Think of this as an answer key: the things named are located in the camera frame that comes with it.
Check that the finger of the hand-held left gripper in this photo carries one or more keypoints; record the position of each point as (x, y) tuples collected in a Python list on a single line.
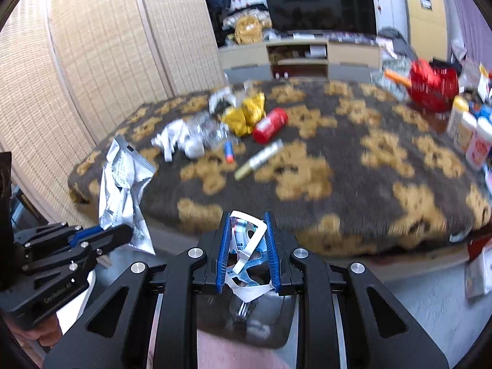
[(100, 240), (57, 234)]

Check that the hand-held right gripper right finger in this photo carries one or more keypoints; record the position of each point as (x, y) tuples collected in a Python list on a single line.
[(272, 255)]

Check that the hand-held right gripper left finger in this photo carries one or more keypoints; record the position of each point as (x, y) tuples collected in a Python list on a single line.
[(222, 255)]

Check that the torn white blue paper box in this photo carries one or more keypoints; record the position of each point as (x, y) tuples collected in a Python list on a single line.
[(246, 273)]

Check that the silver foil wrapper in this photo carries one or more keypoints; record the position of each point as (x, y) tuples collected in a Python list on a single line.
[(123, 184)]

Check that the gold white stick packet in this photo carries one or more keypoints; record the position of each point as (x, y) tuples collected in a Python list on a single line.
[(259, 159)]

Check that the pink fleece pants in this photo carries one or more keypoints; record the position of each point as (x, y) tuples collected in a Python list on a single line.
[(238, 353)]

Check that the grey bear print blanket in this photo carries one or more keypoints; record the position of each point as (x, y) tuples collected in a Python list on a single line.
[(346, 184)]

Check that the small blue orange tube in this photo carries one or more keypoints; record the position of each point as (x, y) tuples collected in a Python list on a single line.
[(228, 150)]

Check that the crumpled clear plastic packaging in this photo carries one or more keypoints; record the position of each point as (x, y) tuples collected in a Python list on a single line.
[(205, 134)]

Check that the crumpled white paper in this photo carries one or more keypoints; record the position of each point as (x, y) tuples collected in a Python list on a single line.
[(169, 138)]

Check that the red can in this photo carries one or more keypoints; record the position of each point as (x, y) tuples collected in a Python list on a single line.
[(270, 125)]

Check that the crumpled gold wrapper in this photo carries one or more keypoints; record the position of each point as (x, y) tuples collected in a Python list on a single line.
[(242, 117)]

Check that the white dark crumpled wrapper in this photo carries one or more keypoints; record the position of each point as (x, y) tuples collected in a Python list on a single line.
[(221, 100)]

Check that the bamboo folding screen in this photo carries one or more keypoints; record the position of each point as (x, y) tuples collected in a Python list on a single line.
[(96, 46)]

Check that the beige television cabinet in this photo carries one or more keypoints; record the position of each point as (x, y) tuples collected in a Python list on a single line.
[(246, 59)]

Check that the clear plastic packet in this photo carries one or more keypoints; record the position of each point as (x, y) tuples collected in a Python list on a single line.
[(478, 276)]

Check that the yellow plush bag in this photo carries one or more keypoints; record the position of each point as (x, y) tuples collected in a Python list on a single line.
[(248, 30)]

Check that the white plastic bottle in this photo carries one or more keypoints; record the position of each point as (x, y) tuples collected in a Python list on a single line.
[(457, 117), (466, 130)]

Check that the red basket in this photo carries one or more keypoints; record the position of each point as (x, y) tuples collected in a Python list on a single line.
[(432, 84)]

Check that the white bottle with red label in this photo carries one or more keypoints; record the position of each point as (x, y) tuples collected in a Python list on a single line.
[(480, 144)]

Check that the dark backpack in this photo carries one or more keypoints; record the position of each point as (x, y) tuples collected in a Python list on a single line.
[(213, 0)]

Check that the black television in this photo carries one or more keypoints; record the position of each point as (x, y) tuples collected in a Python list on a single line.
[(319, 4)]

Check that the wooden door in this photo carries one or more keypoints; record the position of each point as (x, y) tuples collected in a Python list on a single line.
[(426, 27)]

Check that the pile of clutter items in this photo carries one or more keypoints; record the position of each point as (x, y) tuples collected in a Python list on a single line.
[(472, 7)]

